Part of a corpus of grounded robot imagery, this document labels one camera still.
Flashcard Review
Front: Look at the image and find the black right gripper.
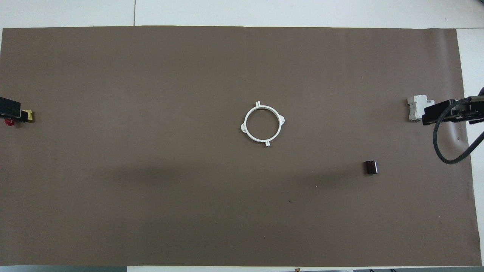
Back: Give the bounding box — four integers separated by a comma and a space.
422, 96, 484, 126

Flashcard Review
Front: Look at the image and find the white half ring pipe clamp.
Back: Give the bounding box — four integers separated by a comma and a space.
240, 101, 270, 147

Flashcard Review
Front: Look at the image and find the gray circuit breaker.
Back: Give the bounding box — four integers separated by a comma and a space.
407, 95, 435, 121

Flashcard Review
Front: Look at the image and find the brown paper mat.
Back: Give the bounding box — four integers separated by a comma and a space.
0, 26, 481, 267

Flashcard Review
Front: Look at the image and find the yellow valve with red handle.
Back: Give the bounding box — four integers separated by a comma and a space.
4, 110, 35, 127

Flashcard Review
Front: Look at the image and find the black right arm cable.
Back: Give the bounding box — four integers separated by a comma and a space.
433, 97, 484, 164

